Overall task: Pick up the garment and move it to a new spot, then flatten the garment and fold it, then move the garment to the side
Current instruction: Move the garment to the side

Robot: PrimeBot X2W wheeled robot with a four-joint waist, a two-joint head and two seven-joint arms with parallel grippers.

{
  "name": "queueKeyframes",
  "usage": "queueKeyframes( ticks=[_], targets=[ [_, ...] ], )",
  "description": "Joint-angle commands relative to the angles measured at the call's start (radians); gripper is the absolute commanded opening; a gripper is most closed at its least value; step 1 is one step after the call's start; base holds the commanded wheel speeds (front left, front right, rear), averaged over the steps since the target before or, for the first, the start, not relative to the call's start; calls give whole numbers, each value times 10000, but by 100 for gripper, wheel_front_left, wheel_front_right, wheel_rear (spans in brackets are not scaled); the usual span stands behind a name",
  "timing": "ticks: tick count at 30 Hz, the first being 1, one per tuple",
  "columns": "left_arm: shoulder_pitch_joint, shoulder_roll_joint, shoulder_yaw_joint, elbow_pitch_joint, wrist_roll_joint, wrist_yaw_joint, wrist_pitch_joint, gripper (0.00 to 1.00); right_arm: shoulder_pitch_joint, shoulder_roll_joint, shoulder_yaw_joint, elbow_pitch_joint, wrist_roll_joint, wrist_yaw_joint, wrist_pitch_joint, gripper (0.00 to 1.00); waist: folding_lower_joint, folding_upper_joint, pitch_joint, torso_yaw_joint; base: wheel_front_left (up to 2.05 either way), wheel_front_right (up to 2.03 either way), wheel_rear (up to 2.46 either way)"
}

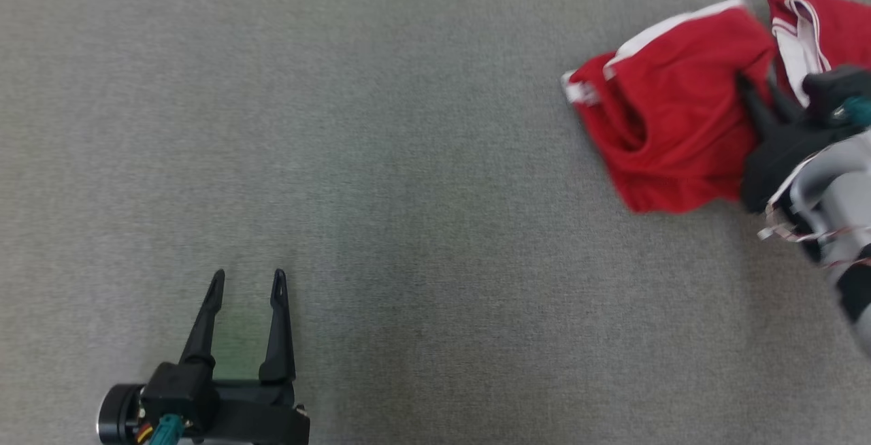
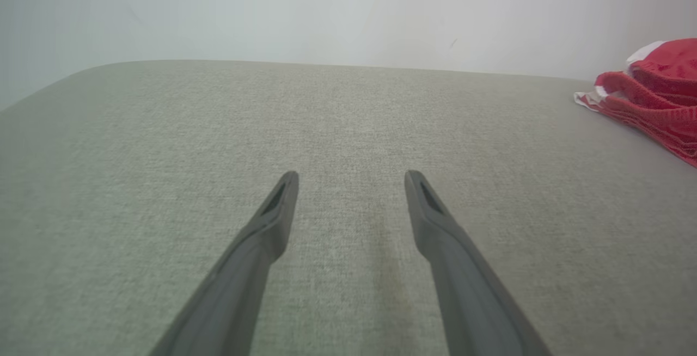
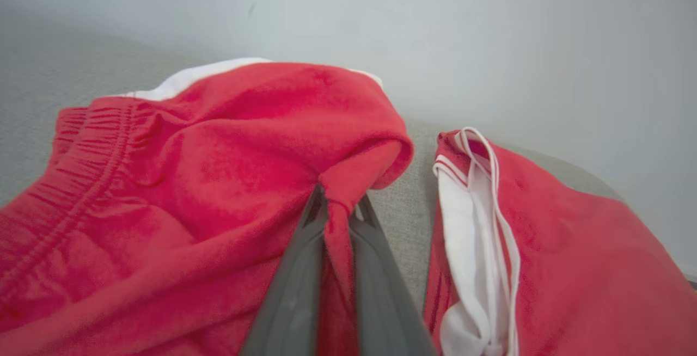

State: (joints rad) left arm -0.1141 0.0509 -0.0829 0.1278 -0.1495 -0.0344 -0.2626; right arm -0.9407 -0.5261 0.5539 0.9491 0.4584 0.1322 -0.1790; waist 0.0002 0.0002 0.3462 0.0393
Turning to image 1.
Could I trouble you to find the red Bulls 23 shorts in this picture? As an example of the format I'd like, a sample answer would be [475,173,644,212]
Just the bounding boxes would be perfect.
[561,0,780,215]

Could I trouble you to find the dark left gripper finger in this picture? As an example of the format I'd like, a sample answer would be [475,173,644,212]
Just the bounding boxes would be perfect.
[259,269,297,383]
[179,269,226,365]

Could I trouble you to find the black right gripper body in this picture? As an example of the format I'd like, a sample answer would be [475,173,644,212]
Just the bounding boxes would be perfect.
[740,122,844,213]

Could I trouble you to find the red Bulls 23 jersey top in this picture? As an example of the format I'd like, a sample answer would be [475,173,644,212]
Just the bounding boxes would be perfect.
[768,0,871,109]

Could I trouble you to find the teal left camera connector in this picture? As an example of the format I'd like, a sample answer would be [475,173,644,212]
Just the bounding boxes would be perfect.
[146,414,184,445]

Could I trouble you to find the teal camera connector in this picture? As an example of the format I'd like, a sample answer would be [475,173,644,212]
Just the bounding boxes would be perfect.
[146,414,184,445]
[840,96,871,127]

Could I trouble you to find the teal right camera connector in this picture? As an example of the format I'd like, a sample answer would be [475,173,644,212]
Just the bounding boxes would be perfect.
[840,96,871,127]

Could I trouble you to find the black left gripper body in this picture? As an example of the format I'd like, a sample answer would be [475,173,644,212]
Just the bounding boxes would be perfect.
[197,378,310,445]

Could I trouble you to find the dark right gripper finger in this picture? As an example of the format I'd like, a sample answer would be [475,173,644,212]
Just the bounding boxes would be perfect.
[769,80,807,126]
[735,71,783,139]

